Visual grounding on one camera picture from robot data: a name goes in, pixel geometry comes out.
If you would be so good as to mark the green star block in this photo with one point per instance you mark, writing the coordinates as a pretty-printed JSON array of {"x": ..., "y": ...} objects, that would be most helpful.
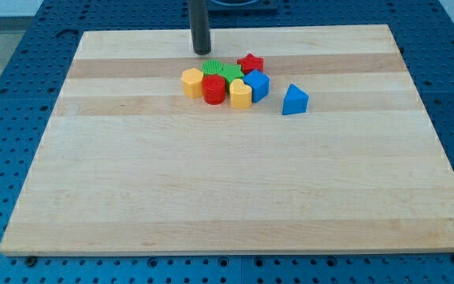
[{"x": 230, "y": 73}]

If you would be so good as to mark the red star block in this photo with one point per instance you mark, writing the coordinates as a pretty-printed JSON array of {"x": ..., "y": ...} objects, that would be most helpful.
[{"x": 250, "y": 63}]

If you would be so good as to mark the yellow heart block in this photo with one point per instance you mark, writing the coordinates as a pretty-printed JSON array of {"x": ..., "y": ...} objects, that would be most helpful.
[{"x": 240, "y": 94}]

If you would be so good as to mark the red cylinder block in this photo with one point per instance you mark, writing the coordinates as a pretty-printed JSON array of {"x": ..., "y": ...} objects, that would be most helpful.
[{"x": 214, "y": 89}]

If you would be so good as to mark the blue cube block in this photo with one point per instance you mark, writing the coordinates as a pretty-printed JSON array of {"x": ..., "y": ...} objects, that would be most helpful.
[{"x": 259, "y": 83}]

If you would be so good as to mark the yellow hexagon block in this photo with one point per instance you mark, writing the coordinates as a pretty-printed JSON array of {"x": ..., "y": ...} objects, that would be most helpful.
[{"x": 192, "y": 82}]

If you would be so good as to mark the green ribbed cylinder block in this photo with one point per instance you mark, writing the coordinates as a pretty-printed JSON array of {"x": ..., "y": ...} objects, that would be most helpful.
[{"x": 212, "y": 67}]

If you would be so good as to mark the blue triangle block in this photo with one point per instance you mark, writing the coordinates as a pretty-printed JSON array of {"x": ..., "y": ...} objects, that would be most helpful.
[{"x": 295, "y": 101}]

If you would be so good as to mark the light wooden board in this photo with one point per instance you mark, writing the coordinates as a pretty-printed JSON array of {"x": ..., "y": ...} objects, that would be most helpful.
[{"x": 130, "y": 166}]

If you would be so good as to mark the black cylindrical pointer rod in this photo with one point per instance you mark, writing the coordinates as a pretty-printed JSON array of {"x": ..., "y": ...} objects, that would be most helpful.
[{"x": 200, "y": 27}]

